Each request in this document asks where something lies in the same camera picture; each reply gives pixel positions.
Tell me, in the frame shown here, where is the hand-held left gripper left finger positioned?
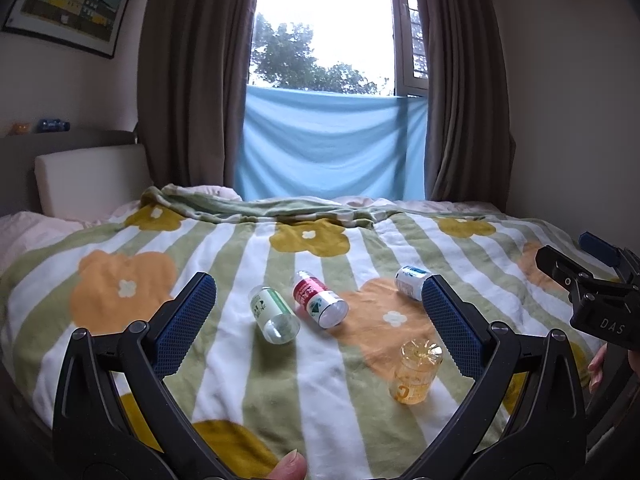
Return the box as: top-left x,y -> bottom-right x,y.
52,272 -> 236,480

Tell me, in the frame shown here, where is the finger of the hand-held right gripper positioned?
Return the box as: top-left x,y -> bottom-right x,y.
535,244 -> 597,304
579,231 -> 640,281

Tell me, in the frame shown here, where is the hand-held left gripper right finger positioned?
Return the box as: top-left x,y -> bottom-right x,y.
405,274 -> 587,480

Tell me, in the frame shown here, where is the clear cup with blue label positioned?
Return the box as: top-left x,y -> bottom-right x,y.
395,265 -> 434,302

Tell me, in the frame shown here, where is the clear cup with green label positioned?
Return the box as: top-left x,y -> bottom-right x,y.
248,285 -> 301,345

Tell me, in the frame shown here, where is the clear cup with red label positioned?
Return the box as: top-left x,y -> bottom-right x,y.
293,270 -> 349,330

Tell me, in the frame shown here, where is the orange transparent cup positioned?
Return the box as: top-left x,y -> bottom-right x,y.
389,339 -> 444,404

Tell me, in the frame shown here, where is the person's right hand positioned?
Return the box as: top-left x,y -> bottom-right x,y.
588,346 -> 609,394

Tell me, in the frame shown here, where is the person's left hand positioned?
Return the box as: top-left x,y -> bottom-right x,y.
264,449 -> 309,480

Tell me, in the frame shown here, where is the striped floral blanket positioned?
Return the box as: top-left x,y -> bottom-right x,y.
0,184 -> 626,480

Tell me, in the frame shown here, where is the white headboard cushion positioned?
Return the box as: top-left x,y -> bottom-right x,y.
34,143 -> 154,222

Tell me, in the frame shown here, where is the brown curtain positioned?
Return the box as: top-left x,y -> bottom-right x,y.
136,0 -> 266,200
416,0 -> 519,204

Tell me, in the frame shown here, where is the grey headboard shelf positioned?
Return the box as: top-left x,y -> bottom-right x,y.
0,127 -> 142,171

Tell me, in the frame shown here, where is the light blue cloth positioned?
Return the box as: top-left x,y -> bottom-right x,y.
235,84 -> 429,202

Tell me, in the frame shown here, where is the open window sash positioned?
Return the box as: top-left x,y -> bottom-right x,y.
387,0 -> 431,98

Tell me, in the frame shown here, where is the tree outside window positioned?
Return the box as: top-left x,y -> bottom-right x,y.
249,12 -> 392,97

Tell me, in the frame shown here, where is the framed wall picture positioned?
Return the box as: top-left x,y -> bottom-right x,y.
2,0 -> 137,60

